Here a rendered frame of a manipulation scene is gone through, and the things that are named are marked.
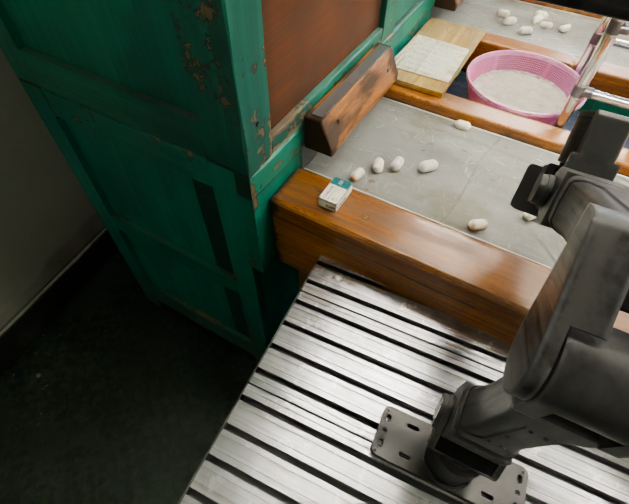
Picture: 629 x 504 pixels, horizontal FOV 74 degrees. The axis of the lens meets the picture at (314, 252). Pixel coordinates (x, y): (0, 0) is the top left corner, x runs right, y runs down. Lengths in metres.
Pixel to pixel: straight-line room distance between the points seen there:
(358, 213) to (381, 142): 0.23
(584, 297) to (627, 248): 0.03
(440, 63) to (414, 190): 0.40
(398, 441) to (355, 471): 0.07
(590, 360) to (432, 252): 0.44
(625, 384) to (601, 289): 0.05
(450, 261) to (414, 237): 0.07
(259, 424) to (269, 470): 0.06
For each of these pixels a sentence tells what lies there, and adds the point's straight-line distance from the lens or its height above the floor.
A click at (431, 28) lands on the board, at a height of 0.78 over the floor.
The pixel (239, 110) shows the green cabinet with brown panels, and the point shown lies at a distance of 0.59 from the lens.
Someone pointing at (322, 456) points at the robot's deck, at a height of 0.67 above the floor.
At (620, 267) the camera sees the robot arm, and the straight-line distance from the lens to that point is 0.28.
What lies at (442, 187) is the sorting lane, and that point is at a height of 0.74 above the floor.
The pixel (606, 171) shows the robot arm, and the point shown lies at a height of 0.99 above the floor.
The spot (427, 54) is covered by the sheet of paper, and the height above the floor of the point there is 0.78.
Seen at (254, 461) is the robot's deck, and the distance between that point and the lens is 0.64.
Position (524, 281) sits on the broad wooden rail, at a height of 0.76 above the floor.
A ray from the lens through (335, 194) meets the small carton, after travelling 0.72.
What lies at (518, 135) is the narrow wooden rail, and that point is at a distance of 0.99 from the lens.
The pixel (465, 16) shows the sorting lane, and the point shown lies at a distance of 1.46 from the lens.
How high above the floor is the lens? 1.29
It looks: 53 degrees down
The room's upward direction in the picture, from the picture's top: 1 degrees clockwise
